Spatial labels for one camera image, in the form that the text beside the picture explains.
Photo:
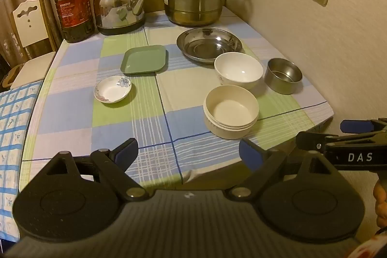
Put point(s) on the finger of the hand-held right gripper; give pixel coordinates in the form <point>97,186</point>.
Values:
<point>355,126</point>
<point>311,140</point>

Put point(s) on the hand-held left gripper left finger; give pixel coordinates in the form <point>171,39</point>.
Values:
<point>126,153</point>

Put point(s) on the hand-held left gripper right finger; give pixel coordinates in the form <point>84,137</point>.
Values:
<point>250,155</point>

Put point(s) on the cream ribbed plastic bowl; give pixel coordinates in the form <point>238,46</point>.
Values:
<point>229,111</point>

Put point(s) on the small floral dish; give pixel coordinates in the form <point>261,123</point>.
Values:
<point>112,91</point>

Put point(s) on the small stainless steel bowl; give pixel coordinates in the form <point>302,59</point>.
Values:
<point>282,78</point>

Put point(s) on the white ceramic bowl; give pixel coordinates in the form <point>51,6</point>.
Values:
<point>238,69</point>

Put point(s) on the green square plate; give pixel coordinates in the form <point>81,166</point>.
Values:
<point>144,60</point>

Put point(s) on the large stainless steel plate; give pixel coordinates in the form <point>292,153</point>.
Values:
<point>199,45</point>

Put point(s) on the person's right hand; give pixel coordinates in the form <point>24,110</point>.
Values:
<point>381,203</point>

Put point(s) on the checked tablecloth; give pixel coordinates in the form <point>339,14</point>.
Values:
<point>127,119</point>

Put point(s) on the blue checked cloth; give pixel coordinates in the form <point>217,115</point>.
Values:
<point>15,140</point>

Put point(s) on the stainless steel kettle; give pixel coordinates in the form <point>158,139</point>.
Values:
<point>118,8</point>

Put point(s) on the cooking oil bottle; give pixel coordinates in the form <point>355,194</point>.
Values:
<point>74,10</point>

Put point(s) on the white wooden chair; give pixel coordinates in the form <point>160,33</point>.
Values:
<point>30,34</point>

